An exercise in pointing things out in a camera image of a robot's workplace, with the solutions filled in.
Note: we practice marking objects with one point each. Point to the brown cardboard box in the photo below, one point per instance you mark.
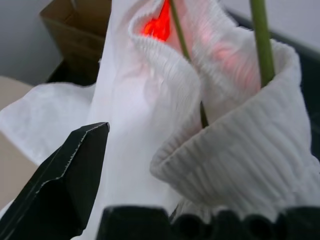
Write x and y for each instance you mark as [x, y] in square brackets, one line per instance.
[75, 32]

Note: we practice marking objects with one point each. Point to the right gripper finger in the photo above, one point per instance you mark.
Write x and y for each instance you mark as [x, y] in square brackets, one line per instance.
[62, 190]

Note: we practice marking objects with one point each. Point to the white shorts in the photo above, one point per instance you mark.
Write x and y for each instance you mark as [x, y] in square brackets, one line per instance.
[140, 125]

